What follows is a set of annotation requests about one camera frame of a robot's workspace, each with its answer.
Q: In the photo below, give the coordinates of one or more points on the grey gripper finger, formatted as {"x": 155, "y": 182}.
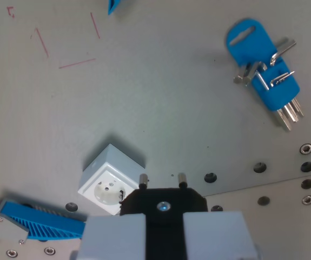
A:
{"x": 113, "y": 238}
{"x": 214, "y": 238}

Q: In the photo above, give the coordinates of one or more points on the black two-pin power plug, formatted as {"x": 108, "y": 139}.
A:
{"x": 166, "y": 219}

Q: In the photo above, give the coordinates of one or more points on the socket head screw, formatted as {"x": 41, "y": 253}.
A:
{"x": 12, "y": 253}
{"x": 307, "y": 200}
{"x": 49, "y": 250}
{"x": 305, "y": 148}

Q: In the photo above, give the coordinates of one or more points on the blue ribbed flexible finger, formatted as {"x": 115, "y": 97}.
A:
{"x": 49, "y": 223}

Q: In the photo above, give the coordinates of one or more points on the thick steel hex key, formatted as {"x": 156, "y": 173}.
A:
{"x": 241, "y": 77}

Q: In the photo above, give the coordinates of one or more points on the thin steel hex key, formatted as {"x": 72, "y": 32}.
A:
{"x": 279, "y": 78}

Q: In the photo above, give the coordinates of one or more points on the blue hex key holder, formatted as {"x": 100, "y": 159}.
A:
{"x": 252, "y": 43}

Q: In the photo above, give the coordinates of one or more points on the blue plastic part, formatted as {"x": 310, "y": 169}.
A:
{"x": 113, "y": 6}

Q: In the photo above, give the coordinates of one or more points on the white wall socket box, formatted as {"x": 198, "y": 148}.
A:
{"x": 109, "y": 176}

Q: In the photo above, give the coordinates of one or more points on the grey finger mounting bracket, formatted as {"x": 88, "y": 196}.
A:
{"x": 3, "y": 228}

